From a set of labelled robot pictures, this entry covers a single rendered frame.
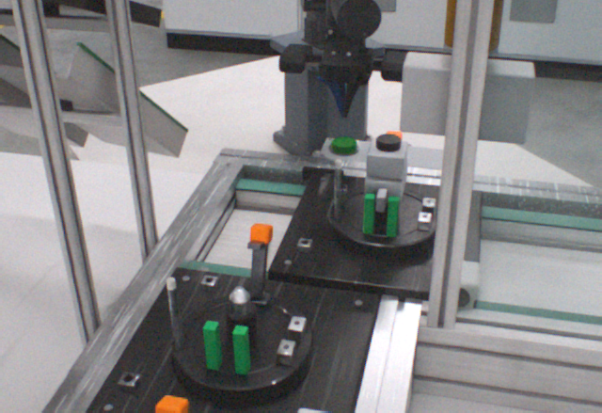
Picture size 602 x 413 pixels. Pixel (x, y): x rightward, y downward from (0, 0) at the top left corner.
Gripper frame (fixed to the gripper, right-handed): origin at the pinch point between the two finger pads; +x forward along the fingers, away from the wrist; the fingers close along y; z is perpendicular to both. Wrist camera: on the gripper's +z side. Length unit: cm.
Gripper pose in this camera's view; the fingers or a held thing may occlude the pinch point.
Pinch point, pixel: (344, 95)
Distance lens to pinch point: 110.9
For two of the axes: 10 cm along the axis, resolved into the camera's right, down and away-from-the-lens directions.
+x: 0.1, 8.6, 5.0
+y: 9.8, 1.1, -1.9
